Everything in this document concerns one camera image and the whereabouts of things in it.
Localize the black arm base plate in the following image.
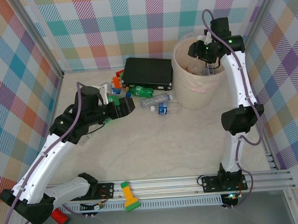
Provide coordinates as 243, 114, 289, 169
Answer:
201, 173, 249, 194
69, 181, 115, 202

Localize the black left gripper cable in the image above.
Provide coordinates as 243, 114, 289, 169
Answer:
88, 123, 108, 136

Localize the aluminium side rail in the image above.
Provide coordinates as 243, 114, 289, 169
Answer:
261, 135, 279, 173

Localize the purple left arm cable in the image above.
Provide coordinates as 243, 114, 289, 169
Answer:
0, 81, 95, 224

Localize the orange toy block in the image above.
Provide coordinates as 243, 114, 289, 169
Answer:
111, 76, 122, 89

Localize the yellow green toy flashlight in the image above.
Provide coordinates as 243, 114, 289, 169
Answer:
120, 180, 142, 213

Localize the small bottle light blue label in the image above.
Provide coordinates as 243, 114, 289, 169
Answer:
107, 87, 123, 96

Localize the aluminium frame post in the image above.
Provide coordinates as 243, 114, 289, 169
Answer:
12, 0, 64, 82
233, 0, 286, 65

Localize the beige round bin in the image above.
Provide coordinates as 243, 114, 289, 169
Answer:
170, 35, 231, 111

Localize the clear bottle blue cap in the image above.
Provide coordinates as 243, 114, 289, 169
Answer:
140, 93, 175, 109

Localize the green bottle yellow cap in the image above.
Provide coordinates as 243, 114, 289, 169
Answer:
107, 94, 121, 106

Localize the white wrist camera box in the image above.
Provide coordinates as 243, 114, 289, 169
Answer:
196, 30, 213, 46
92, 82, 114, 105

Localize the aluminium table rail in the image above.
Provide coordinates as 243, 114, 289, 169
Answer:
42, 169, 298, 206

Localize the red glitter tube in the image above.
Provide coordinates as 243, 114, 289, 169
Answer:
50, 207, 70, 224

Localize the black hard case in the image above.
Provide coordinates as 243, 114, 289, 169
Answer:
120, 55, 175, 94

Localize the small circuit board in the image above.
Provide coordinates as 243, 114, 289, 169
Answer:
80, 200, 106, 219
220, 192, 245, 210

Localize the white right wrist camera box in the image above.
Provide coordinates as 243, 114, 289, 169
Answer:
196, 30, 213, 46

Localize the green bottle blue cap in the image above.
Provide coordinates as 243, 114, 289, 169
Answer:
125, 84, 155, 99

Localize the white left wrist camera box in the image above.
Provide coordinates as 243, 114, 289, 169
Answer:
92, 82, 114, 105

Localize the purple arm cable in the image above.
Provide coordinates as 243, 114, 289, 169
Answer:
0, 81, 95, 224
201, 7, 268, 211

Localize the slotted grey cable duct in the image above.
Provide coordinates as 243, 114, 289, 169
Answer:
53, 195, 223, 215

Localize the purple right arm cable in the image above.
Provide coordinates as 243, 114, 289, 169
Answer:
201, 7, 268, 211

